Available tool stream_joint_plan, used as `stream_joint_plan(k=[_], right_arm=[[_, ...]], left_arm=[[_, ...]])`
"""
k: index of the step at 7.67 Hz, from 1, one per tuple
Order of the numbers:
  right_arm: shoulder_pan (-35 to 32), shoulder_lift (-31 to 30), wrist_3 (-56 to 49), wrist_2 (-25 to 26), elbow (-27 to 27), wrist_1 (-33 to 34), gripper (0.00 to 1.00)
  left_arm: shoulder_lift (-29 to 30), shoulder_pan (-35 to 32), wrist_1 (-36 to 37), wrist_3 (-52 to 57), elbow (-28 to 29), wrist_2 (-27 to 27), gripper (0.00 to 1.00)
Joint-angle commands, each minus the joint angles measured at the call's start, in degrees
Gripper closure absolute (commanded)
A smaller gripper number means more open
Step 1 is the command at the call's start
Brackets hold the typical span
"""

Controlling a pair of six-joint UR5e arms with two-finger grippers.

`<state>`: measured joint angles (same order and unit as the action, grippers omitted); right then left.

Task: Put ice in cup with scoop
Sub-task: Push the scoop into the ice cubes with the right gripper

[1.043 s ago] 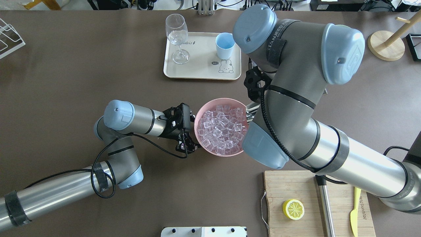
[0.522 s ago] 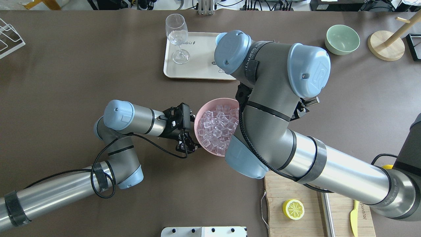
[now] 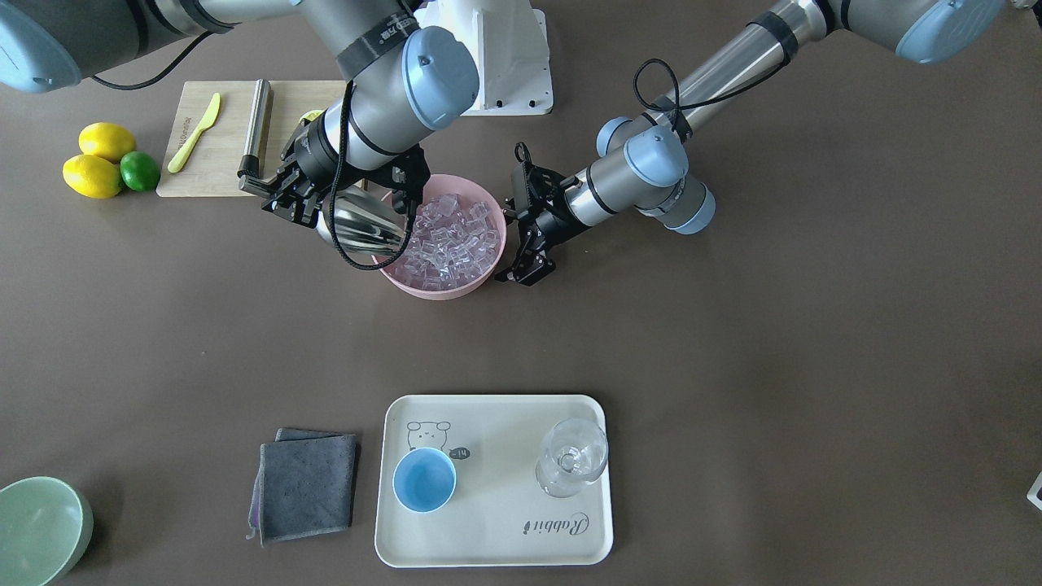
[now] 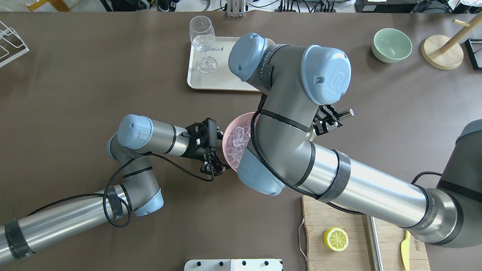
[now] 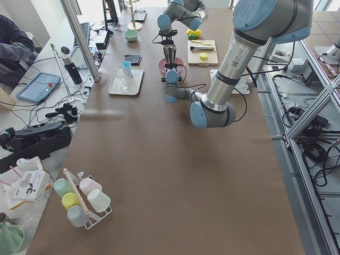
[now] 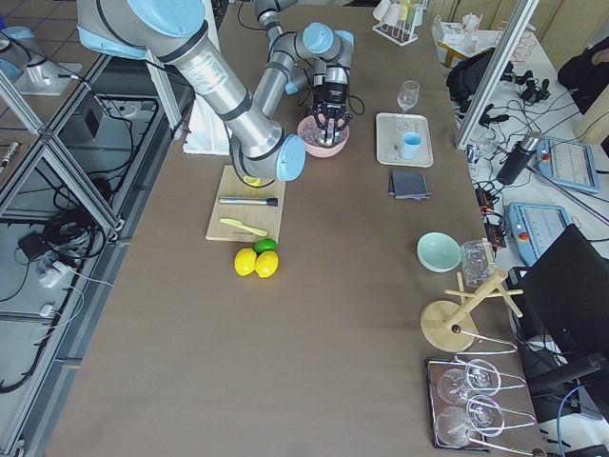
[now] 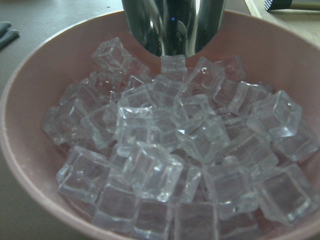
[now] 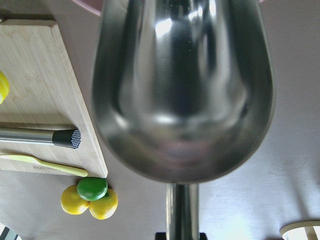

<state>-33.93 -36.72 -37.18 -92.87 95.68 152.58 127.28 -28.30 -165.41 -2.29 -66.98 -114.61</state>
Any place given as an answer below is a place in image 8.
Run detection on steel ice scoop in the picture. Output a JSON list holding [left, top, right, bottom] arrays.
[[92, 0, 275, 240]]

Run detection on pink ribbed bowl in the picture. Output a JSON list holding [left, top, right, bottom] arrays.
[[71, 0, 266, 17]]

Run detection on steel muddler black tip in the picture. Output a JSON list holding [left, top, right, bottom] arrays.
[[0, 127, 82, 149]]

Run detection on green lime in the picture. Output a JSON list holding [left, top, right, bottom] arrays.
[[76, 177, 108, 202]]

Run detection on yellow plastic knife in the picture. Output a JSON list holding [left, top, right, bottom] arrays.
[[0, 154, 88, 177]]

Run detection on bamboo cutting board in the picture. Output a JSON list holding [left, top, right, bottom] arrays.
[[0, 19, 108, 178]]

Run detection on whole yellow lemon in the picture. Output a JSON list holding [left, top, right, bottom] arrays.
[[60, 184, 90, 215]]

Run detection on half lemon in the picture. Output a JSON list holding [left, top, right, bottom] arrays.
[[0, 71, 10, 104]]

